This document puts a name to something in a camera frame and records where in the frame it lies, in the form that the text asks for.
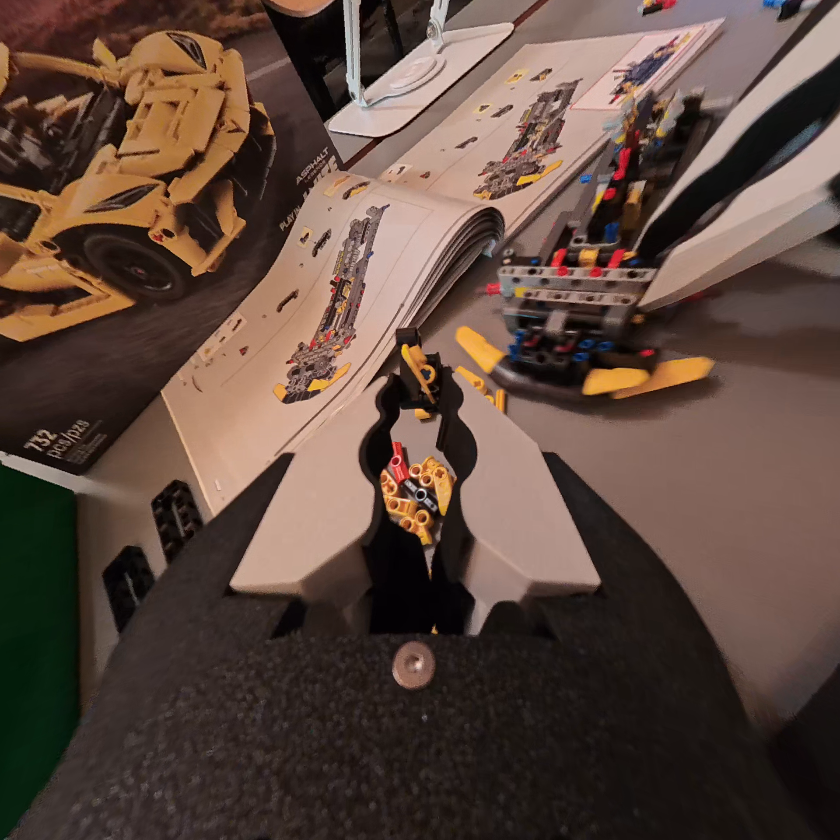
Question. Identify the lego instruction booklet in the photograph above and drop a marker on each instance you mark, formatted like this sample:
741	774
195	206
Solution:
394	216

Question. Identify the pile of yellow Lego pieces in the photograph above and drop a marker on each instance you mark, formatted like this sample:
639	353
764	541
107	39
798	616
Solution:
413	505

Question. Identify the lego set box yellow car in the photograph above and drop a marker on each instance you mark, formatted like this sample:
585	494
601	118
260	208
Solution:
131	197

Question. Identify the pile of lego pins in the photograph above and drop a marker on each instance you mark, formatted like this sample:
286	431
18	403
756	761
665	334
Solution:
656	5

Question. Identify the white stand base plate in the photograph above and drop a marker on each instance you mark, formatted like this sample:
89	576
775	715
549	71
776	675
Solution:
420	85

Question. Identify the black lego connector piece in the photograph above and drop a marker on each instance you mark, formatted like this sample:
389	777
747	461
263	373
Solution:
430	367

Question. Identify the partly built lego chassis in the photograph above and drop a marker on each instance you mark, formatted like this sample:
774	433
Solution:
571	289

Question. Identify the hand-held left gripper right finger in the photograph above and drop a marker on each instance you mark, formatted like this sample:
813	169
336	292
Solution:
525	518

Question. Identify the yellow lego piece blue pin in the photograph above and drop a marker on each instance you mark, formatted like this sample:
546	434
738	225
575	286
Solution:
417	361

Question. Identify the green plastic bin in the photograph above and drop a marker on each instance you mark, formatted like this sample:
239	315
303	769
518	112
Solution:
33	623

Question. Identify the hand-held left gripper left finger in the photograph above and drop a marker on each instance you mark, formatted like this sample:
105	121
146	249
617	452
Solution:
308	518

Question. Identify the black lego frame piece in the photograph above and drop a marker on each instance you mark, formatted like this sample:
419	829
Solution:
177	518
128	584

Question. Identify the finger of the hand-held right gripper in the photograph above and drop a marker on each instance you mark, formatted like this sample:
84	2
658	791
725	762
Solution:
754	236
787	85

